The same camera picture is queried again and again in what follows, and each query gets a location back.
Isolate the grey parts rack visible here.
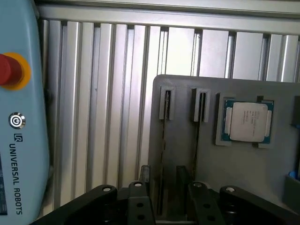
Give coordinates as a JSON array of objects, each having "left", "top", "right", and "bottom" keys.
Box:
[{"left": 147, "top": 74, "right": 300, "bottom": 224}]

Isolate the dark RAM stick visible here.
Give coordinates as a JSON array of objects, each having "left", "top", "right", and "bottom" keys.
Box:
[{"left": 191, "top": 92, "right": 205, "bottom": 181}]

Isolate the round silver power button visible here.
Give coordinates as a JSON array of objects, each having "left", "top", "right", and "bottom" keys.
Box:
[{"left": 8, "top": 112, "right": 27, "bottom": 130}]

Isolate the red emergency stop button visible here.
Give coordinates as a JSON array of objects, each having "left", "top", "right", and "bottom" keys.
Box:
[{"left": 0, "top": 52, "right": 32, "bottom": 91}]

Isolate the light blue teach pendant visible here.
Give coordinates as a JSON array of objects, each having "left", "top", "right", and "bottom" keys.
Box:
[{"left": 0, "top": 0, "right": 53, "bottom": 218}]

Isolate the aluminium frame rail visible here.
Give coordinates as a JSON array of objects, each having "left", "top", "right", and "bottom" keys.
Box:
[{"left": 35, "top": 0, "right": 300, "bottom": 31}]

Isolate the silver CPU chip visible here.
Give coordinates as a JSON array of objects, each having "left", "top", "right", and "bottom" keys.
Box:
[{"left": 222, "top": 99, "right": 275, "bottom": 143}]

